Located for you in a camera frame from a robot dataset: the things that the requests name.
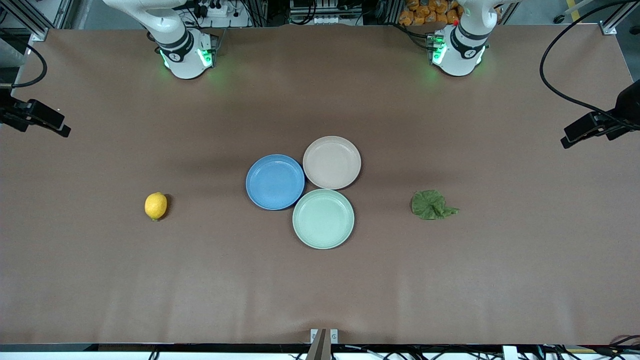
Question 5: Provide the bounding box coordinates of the yellow lemon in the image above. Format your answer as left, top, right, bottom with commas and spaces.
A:
144, 192, 169, 222

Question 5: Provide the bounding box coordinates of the green lettuce leaf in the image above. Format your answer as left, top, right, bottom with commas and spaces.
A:
410, 189, 460, 221

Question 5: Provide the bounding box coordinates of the white power strip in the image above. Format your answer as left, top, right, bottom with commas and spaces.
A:
192, 0, 229, 19

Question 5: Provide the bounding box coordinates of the bag of orange items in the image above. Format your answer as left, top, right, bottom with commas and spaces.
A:
398, 0, 462, 27

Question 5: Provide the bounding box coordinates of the blue plate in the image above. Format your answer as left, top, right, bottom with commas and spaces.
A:
245, 154, 306, 211

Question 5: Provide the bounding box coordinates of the beige plate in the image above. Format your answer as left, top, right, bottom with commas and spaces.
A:
302, 136, 362, 191

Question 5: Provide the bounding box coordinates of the light green plate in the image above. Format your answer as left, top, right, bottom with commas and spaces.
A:
292, 189, 356, 250

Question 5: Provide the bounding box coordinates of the white electronics box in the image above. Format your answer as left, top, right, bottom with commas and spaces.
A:
289, 0, 364, 26

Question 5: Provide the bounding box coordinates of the aluminium frame profile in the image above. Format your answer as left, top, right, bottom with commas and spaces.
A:
600, 0, 640, 36
0, 0, 57, 42

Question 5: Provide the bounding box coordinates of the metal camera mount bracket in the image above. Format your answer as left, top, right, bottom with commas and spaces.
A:
306, 328, 339, 360

